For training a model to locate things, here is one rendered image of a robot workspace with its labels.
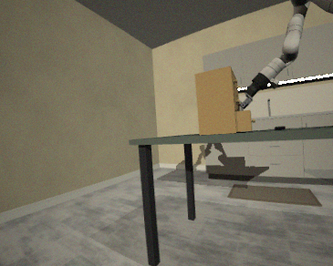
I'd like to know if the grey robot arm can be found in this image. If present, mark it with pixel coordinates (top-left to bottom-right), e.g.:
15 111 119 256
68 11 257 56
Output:
268 0 333 74

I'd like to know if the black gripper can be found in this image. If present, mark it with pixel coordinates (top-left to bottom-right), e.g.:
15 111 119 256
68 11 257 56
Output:
240 66 279 109

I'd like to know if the small wooden chest of drawers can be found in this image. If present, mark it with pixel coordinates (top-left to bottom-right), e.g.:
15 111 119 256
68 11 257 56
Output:
194 66 239 136

